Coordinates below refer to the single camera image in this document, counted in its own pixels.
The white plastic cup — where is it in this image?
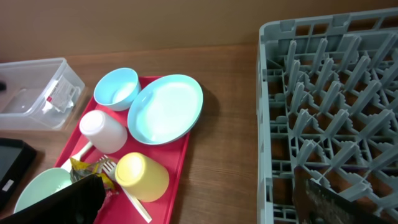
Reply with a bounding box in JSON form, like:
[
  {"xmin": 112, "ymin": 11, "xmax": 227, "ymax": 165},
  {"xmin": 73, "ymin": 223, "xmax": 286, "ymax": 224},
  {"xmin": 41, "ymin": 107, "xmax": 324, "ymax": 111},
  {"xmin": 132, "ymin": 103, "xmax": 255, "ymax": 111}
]
[{"xmin": 79, "ymin": 110, "xmax": 127, "ymax": 154}]

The black food waste tray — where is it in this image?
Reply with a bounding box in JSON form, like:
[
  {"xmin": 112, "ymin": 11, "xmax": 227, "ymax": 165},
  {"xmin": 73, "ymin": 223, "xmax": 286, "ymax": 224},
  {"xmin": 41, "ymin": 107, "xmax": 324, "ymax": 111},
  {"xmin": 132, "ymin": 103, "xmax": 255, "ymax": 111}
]
[{"xmin": 0, "ymin": 138, "xmax": 37, "ymax": 210}]

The red silver snack wrapper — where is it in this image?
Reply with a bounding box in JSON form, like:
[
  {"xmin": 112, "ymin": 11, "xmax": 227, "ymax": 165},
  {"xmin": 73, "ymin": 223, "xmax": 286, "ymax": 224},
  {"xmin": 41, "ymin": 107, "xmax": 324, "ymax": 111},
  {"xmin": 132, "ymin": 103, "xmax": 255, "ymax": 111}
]
[{"xmin": 98, "ymin": 190, "xmax": 119, "ymax": 213}]

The grey dishwasher rack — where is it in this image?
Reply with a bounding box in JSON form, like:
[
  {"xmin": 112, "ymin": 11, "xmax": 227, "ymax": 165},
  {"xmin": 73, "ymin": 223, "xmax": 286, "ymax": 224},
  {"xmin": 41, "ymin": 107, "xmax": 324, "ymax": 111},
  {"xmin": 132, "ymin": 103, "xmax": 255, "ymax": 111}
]
[{"xmin": 256, "ymin": 7, "xmax": 397, "ymax": 223}]

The light blue small bowl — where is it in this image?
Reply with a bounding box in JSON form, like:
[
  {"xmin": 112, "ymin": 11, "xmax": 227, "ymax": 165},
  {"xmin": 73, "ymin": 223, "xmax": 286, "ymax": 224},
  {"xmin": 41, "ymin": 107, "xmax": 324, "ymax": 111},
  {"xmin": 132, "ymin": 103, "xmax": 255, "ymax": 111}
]
[{"xmin": 93, "ymin": 68, "xmax": 141, "ymax": 111}]

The mint green bowl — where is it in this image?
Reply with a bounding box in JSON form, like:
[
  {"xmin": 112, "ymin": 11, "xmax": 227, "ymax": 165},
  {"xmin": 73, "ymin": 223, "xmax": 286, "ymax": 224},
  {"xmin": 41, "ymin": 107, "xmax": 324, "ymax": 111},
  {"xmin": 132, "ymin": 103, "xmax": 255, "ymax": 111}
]
[{"xmin": 14, "ymin": 167, "xmax": 72, "ymax": 213}]

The white plastic fork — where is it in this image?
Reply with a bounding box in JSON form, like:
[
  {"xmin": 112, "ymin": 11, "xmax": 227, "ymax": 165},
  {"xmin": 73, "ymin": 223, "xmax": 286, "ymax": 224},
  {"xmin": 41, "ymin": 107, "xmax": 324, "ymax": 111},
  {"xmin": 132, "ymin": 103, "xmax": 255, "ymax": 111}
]
[{"xmin": 98, "ymin": 154, "xmax": 153, "ymax": 224}]

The white plastic spoon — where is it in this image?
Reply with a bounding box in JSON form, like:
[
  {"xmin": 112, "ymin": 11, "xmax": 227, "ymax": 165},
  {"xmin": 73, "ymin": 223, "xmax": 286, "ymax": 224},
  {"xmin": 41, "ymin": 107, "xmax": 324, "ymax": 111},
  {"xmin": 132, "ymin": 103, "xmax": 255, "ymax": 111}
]
[{"xmin": 61, "ymin": 142, "xmax": 93, "ymax": 172}]

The light blue plate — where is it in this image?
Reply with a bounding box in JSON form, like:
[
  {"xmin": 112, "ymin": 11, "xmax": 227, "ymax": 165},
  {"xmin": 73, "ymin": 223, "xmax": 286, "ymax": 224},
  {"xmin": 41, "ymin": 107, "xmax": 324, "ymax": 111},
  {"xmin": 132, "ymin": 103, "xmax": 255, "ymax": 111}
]
[{"xmin": 127, "ymin": 74, "xmax": 203, "ymax": 145}]

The yellow snack wrapper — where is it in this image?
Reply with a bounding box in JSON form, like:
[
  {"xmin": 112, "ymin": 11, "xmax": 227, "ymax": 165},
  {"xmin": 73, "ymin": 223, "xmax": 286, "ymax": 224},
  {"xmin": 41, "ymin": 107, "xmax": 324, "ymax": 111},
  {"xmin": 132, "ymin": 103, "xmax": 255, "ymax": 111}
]
[{"xmin": 69, "ymin": 158, "xmax": 116, "ymax": 190}]

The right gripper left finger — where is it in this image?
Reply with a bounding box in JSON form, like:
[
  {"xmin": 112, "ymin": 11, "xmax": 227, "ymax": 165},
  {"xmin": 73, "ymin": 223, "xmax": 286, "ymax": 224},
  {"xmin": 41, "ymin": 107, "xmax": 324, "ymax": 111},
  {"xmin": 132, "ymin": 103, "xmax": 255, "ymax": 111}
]
[{"xmin": 1, "ymin": 174, "xmax": 106, "ymax": 224}]

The clear plastic waste bin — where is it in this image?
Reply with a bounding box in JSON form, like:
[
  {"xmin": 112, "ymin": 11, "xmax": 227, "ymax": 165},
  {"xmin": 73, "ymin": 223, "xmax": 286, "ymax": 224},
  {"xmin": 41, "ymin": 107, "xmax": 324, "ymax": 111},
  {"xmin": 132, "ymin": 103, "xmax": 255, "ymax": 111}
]
[{"xmin": 1, "ymin": 58, "xmax": 85, "ymax": 131}]

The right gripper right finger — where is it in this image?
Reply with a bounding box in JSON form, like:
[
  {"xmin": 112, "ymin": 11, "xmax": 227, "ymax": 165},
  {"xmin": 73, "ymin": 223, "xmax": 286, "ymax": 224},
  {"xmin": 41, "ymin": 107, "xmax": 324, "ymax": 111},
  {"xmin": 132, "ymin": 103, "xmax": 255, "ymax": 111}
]
[{"xmin": 292, "ymin": 166, "xmax": 387, "ymax": 224}]

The yellow plastic cup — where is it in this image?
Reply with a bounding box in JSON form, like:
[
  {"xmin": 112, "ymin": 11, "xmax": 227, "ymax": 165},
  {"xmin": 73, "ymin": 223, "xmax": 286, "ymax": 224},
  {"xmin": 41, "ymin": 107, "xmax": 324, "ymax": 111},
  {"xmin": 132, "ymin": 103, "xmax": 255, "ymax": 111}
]
[{"xmin": 115, "ymin": 152, "xmax": 170, "ymax": 202}]

